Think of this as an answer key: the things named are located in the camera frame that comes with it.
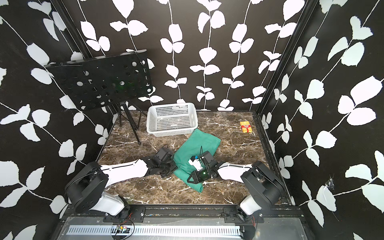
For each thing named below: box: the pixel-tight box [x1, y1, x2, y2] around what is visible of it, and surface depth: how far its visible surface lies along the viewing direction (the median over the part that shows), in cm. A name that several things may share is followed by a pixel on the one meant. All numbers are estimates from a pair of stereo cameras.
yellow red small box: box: [239, 121, 253, 133], surface depth 113 cm
